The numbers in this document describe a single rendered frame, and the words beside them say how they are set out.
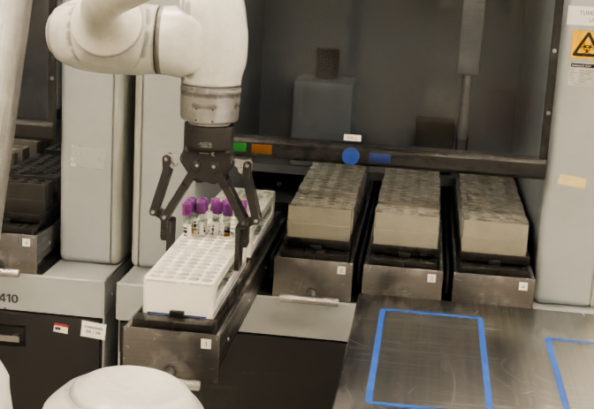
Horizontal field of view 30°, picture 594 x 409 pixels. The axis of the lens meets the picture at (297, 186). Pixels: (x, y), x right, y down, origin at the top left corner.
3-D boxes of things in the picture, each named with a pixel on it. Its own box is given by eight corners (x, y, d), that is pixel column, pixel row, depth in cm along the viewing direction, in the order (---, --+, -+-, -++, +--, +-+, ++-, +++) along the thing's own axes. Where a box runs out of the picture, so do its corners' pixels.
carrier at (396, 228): (437, 247, 195) (440, 215, 194) (437, 251, 193) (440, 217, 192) (372, 242, 197) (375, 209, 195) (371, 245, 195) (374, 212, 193)
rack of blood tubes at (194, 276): (187, 261, 184) (188, 225, 183) (247, 267, 183) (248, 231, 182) (140, 321, 155) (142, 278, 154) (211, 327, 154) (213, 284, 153)
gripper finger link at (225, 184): (211, 161, 170) (219, 156, 170) (246, 224, 172) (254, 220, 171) (207, 165, 166) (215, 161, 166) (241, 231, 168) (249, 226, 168)
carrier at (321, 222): (351, 240, 197) (354, 208, 196) (350, 243, 195) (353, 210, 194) (286, 235, 198) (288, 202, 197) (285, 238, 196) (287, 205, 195)
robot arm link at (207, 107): (235, 90, 161) (233, 131, 162) (246, 83, 170) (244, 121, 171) (174, 86, 162) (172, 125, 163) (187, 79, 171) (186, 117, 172)
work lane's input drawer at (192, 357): (216, 246, 220) (217, 201, 218) (285, 252, 219) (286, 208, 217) (111, 387, 149) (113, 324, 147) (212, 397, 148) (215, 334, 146)
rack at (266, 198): (223, 217, 215) (224, 186, 213) (274, 222, 214) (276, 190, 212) (190, 260, 186) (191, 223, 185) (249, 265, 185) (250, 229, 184)
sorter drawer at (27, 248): (81, 186, 263) (81, 149, 261) (138, 192, 262) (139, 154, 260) (-49, 275, 193) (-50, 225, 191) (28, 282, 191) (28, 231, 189)
